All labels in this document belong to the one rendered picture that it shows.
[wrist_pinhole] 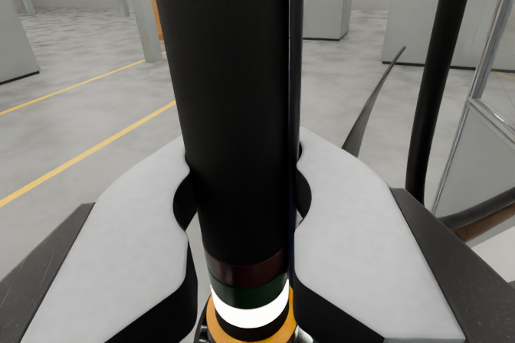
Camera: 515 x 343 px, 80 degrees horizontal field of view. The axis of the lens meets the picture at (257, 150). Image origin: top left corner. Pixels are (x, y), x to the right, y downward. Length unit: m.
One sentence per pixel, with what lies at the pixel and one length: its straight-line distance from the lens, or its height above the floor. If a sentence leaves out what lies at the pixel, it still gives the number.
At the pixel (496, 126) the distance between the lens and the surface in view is 1.43.
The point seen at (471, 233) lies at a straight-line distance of 0.27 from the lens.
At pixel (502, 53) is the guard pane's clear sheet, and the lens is 1.48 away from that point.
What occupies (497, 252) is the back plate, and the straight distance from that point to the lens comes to 0.54.
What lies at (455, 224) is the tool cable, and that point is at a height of 1.37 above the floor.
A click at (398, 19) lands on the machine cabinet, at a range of 5.59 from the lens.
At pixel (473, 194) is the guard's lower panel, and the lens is 1.55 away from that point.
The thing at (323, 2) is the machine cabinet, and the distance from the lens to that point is 7.33.
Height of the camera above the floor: 1.52
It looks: 31 degrees down
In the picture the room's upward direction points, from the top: 3 degrees counter-clockwise
